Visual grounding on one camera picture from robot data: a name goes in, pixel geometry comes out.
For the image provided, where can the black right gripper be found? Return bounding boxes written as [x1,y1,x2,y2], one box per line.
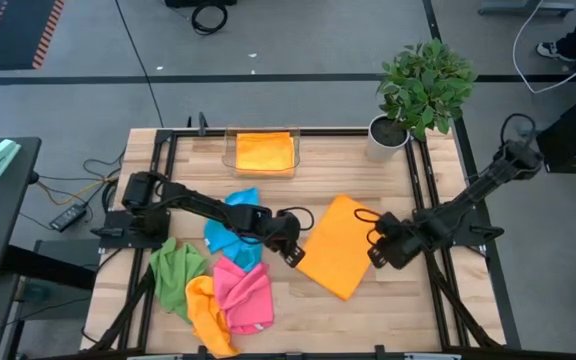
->
[366,212,424,270]

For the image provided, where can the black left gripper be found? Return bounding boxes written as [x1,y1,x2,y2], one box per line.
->
[262,212,306,269]

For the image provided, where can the orange microfiber towel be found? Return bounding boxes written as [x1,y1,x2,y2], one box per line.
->
[235,131,296,174]
[296,194,382,302]
[184,274,242,359]

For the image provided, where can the pink microfiber towel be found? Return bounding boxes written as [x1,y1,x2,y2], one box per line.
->
[212,256,275,336]

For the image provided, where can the blue microfiber towel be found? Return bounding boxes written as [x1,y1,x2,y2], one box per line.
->
[202,187,264,274]

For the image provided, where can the green microfiber towel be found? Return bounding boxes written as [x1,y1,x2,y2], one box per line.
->
[148,236,208,324]

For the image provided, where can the clear plastic bin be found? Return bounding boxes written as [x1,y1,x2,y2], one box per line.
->
[221,124,302,180]

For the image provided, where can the potted plant in white pot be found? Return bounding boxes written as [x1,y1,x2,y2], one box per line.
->
[366,38,478,164]

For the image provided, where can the black cabinet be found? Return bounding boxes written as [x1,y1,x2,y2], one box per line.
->
[535,72,576,176]

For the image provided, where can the black power adapter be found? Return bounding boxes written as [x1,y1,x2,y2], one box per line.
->
[49,203,88,233]

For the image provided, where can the black desk foot beam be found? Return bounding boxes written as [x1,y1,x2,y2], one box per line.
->
[1,243,98,292]

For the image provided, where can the person's shoe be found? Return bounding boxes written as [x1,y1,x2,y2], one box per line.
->
[536,42,572,64]

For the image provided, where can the grey desk foot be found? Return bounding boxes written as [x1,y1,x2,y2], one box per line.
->
[477,0,575,16]

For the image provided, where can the black orange-striped floor mat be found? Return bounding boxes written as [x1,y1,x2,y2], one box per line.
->
[0,0,65,71]

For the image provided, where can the black left gripper cable loop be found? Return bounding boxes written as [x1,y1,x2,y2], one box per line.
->
[276,206,315,232]

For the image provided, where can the black table-edge bracket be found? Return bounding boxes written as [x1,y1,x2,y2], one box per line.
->
[186,111,210,137]

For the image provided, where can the yellow floor cable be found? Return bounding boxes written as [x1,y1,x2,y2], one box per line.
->
[36,175,120,207]

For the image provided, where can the white floor cable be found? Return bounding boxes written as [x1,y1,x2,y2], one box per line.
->
[511,0,576,95]

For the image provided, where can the long black floor cable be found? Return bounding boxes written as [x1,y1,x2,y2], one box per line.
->
[114,0,165,129]

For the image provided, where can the coiled black cable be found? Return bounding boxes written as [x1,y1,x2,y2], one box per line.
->
[190,2,230,36]

